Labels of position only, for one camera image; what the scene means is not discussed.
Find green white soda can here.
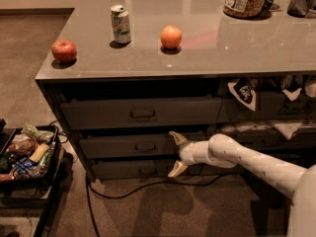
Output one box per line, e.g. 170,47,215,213
111,4,131,44

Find black bin with items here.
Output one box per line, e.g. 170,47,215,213
0,124,60,190

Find black floor cable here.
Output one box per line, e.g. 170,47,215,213
85,173,228,237

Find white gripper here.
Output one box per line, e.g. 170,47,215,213
168,131,197,178

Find dark glass jar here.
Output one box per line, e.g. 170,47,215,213
287,0,314,18

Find grey drawer cabinet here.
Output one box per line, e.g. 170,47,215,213
36,0,315,180

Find red apple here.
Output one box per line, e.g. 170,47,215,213
51,39,77,63

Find white packets in drawer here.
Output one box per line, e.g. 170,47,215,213
219,119,303,140

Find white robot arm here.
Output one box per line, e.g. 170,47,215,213
168,131,316,237

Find orange fruit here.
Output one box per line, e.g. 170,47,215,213
160,25,182,49

